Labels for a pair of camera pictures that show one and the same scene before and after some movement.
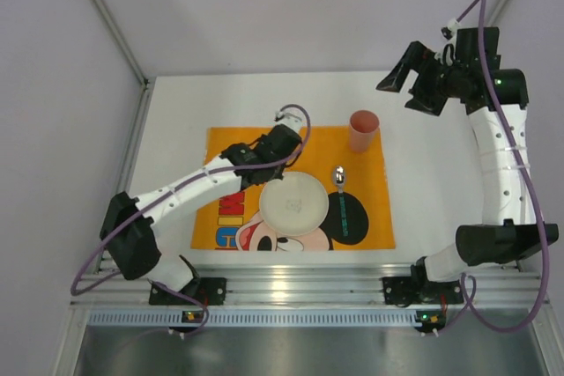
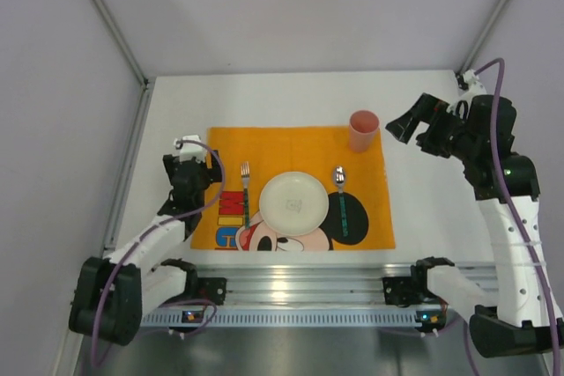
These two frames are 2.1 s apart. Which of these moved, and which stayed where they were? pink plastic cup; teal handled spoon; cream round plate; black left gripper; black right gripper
Moved: black left gripper; black right gripper
Stayed: cream round plate; teal handled spoon; pink plastic cup
